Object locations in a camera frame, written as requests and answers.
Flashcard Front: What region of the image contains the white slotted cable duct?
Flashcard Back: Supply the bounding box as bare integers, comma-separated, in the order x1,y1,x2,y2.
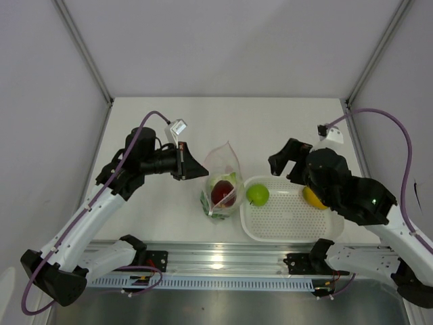
87,274,315,293

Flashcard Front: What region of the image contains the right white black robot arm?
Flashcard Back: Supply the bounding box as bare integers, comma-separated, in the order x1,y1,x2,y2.
268,137,432,309

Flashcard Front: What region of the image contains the pale green cabbage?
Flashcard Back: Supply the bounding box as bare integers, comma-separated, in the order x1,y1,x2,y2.
208,172,243,190

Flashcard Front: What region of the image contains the green lettuce leaf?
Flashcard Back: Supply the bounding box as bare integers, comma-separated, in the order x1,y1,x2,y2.
200,192,234,219

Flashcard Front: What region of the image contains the aluminium mounting rail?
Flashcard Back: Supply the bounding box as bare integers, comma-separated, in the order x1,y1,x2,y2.
147,242,313,278

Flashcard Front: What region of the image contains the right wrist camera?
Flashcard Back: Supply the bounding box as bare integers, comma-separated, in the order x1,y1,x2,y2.
314,125,344,151

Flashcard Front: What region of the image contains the yellow orange mango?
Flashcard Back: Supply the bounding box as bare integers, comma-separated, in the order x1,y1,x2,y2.
302,186,328,210

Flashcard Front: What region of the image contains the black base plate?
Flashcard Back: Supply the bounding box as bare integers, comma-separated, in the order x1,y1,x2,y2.
282,252,351,276
111,250,169,272

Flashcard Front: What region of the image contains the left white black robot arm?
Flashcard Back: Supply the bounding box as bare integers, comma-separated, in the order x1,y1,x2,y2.
20,127,209,307

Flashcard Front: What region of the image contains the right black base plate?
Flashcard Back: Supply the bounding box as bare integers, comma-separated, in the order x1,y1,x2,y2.
282,252,351,276

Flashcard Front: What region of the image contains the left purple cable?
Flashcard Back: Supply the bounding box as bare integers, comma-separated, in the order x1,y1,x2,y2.
20,110,170,316

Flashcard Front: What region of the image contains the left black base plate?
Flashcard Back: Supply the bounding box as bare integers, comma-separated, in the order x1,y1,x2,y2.
111,250,169,272

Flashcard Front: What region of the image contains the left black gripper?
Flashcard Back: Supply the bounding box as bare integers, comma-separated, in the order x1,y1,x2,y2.
141,142,208,181

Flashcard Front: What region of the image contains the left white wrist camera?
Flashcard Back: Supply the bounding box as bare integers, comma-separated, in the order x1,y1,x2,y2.
164,118,187,146

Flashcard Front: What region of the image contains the green apple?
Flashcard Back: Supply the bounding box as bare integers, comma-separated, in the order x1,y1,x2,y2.
246,183,269,207

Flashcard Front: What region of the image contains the white perforated plastic basket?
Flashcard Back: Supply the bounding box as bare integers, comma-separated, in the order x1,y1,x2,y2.
240,176,344,244

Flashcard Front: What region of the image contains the aluminium frame post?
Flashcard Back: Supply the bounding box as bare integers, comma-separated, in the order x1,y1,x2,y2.
345,0,415,109
51,0,114,106

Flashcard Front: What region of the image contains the clear pink zip top bag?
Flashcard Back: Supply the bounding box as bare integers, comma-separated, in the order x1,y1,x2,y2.
200,142,245,220

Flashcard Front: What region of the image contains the right aluminium frame post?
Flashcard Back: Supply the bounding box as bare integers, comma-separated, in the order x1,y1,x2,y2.
345,0,415,109

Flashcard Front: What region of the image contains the left aluminium frame post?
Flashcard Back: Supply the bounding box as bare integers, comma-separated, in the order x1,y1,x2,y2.
51,0,114,106

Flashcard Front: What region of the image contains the red apple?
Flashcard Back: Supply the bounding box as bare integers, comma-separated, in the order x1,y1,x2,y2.
211,181,236,207

